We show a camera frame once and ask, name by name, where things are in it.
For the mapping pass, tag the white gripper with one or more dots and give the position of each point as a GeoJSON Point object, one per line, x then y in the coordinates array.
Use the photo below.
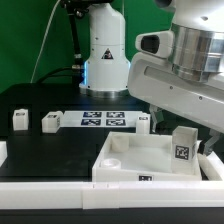
{"type": "Point", "coordinates": [151, 80]}

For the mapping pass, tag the white square tabletop part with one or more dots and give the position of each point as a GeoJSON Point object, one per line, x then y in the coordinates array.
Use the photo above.
{"type": "Point", "coordinates": [136, 157]}

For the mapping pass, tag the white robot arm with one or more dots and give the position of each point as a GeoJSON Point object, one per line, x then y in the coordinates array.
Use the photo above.
{"type": "Point", "coordinates": [180, 70]}

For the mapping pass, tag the white L-shaped obstacle fence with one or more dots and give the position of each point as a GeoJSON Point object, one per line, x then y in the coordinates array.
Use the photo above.
{"type": "Point", "coordinates": [83, 195]}

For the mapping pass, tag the white sheet with fiducial tags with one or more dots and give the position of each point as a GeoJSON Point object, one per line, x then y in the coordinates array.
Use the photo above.
{"type": "Point", "coordinates": [100, 118]}

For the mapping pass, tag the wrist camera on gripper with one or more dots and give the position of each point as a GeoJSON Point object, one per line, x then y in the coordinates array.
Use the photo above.
{"type": "Point", "coordinates": [158, 44]}

